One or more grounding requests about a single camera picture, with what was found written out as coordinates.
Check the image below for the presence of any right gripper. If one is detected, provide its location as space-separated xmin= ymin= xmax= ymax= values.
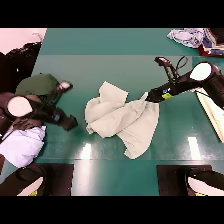
xmin=145 ymin=87 xmax=164 ymax=104

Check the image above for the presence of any pale blue garment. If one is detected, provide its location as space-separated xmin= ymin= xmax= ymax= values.
xmin=167 ymin=28 xmax=207 ymax=50

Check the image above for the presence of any black cable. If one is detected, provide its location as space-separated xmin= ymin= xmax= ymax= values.
xmin=174 ymin=55 xmax=190 ymax=73

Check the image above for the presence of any white garment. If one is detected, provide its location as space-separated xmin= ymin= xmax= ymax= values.
xmin=0 ymin=125 xmax=47 ymax=169

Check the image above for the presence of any dark green garment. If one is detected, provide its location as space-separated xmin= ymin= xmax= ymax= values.
xmin=15 ymin=73 xmax=61 ymax=98

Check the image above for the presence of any pale green T-shirt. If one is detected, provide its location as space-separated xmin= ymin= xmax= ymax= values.
xmin=84 ymin=80 xmax=161 ymax=160

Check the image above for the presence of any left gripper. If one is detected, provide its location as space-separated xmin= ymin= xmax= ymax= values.
xmin=59 ymin=114 xmax=79 ymax=132

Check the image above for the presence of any dark red garment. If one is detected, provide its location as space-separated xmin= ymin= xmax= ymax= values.
xmin=197 ymin=43 xmax=224 ymax=58

